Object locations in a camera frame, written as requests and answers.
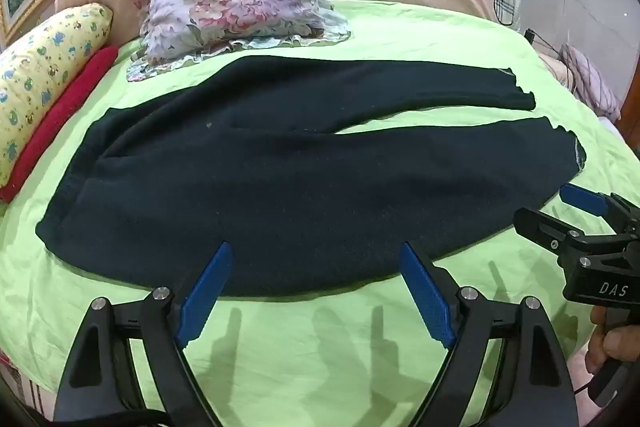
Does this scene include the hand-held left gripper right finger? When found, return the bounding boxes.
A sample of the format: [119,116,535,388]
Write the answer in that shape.
[398,241,581,427]

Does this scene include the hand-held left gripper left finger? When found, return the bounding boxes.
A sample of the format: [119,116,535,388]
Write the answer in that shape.
[52,241,234,427]

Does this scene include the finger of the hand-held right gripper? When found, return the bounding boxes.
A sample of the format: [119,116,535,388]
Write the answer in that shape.
[559,183,640,239]
[514,207,583,254]

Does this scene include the black pants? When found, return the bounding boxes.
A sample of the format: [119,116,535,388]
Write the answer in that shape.
[35,54,587,299]

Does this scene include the person's right hand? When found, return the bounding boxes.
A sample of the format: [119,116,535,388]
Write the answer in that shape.
[585,304,640,375]

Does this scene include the red wooden cabinet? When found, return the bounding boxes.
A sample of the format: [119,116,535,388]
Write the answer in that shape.
[619,72,640,142]

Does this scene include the pink plaid cloth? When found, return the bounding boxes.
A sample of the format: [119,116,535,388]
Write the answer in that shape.
[560,44,623,118]

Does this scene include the green bed sheet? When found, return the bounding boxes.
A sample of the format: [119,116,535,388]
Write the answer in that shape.
[0,0,640,427]

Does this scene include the red pillow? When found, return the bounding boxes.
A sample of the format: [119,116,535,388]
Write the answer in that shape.
[0,46,120,204]

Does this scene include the yellow printed pillow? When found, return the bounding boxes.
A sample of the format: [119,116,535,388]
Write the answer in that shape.
[0,3,114,188]

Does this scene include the black cable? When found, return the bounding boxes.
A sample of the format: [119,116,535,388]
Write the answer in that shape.
[524,28,568,60]

